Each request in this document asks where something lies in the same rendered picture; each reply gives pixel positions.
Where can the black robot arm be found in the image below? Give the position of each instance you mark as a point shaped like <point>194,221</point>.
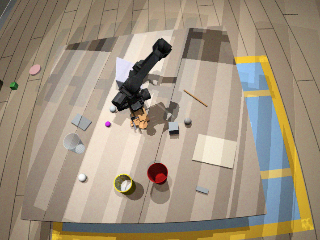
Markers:
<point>131,87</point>

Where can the cream flat rectangular panel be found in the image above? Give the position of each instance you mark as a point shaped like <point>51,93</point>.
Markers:
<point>216,151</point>

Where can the dark red cup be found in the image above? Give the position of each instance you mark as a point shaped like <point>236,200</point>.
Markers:
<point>157,173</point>

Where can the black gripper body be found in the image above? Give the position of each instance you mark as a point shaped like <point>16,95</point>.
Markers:
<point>143,94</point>

